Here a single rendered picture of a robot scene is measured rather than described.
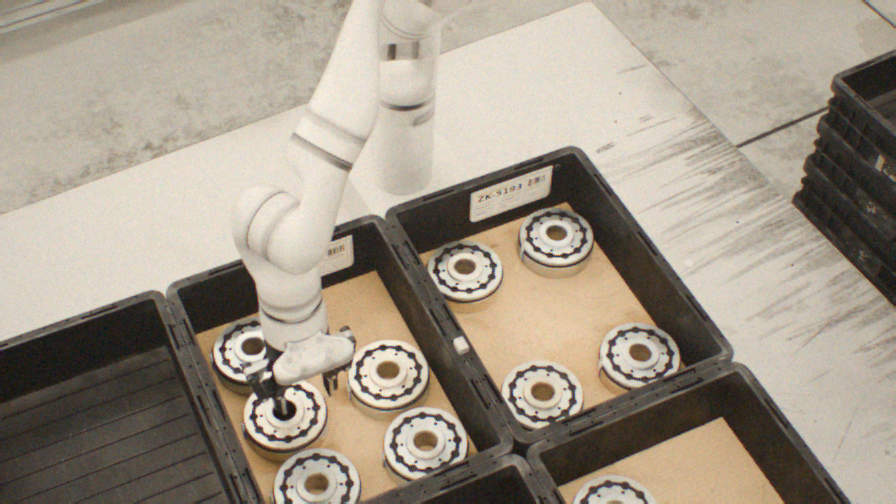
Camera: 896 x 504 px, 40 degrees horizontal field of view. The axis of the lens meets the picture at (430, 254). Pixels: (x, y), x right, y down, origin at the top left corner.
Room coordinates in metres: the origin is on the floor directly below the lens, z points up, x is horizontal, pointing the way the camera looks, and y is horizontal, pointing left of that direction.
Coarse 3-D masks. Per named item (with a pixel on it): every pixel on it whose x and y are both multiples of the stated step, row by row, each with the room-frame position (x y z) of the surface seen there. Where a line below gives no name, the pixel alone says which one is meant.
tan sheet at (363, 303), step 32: (352, 288) 1.02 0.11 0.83; (384, 288) 1.02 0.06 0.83; (352, 320) 0.97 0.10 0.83; (384, 320) 0.97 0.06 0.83; (320, 384) 0.87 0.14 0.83; (288, 416) 0.82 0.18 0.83; (352, 416) 0.82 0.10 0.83; (320, 448) 0.77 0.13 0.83; (352, 448) 0.77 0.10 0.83; (384, 480) 0.73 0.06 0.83
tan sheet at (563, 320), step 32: (512, 224) 1.14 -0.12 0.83; (512, 256) 1.08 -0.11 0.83; (512, 288) 1.02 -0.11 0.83; (544, 288) 1.02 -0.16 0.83; (576, 288) 1.02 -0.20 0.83; (608, 288) 1.02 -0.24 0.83; (480, 320) 0.97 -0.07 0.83; (512, 320) 0.97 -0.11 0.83; (544, 320) 0.97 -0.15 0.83; (576, 320) 0.97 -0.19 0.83; (608, 320) 0.97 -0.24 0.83; (640, 320) 0.97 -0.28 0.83; (480, 352) 0.92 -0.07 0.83; (512, 352) 0.92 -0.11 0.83; (544, 352) 0.92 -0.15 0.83; (576, 352) 0.92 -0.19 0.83
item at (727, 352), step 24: (504, 168) 1.15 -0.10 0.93; (528, 168) 1.16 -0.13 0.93; (432, 192) 1.11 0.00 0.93; (456, 192) 1.11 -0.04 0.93; (624, 216) 1.07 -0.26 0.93; (408, 240) 1.02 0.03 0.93; (648, 240) 1.02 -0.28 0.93; (432, 288) 0.95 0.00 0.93; (696, 312) 0.91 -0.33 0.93; (456, 336) 0.87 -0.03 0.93; (720, 336) 0.87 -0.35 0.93; (480, 360) 0.84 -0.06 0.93; (720, 360) 0.84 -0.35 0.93; (648, 384) 0.80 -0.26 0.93; (672, 384) 0.80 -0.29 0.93; (504, 408) 0.77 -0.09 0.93; (600, 408) 0.77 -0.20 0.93; (528, 432) 0.74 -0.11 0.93; (552, 432) 0.74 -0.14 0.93
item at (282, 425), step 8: (288, 400) 0.82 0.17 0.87; (296, 400) 0.82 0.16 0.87; (272, 408) 0.81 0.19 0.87; (296, 408) 0.81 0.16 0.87; (304, 408) 0.81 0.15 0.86; (272, 416) 0.80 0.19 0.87; (296, 416) 0.80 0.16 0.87; (272, 424) 0.79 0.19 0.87; (280, 424) 0.79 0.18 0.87; (288, 424) 0.79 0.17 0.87; (296, 424) 0.79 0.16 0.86
